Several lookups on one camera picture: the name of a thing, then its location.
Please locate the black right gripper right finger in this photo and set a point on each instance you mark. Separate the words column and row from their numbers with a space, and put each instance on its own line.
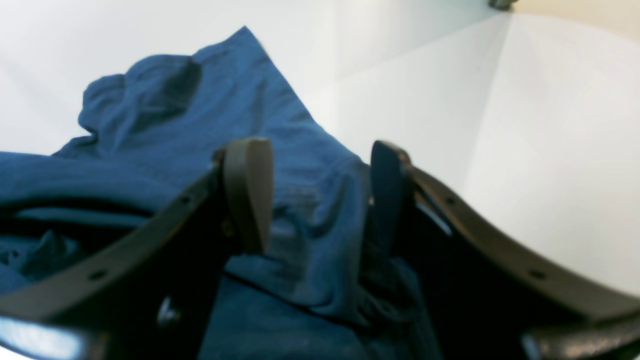
column 487, row 296

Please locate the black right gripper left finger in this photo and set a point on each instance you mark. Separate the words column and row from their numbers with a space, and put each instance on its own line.
column 149, row 296

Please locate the dark blue t-shirt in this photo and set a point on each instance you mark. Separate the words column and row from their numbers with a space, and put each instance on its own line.
column 325, row 290

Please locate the grey metal edge strip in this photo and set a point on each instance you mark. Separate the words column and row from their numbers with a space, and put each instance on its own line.
column 503, row 5

